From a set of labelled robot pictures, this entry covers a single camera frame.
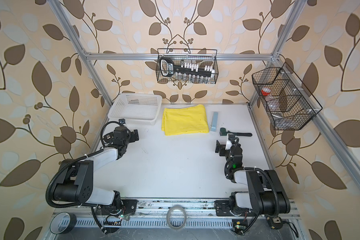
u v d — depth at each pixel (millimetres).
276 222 682
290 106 733
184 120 1083
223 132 1017
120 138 707
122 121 809
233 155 675
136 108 1155
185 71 844
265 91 806
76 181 442
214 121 1056
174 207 767
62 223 708
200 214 737
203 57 907
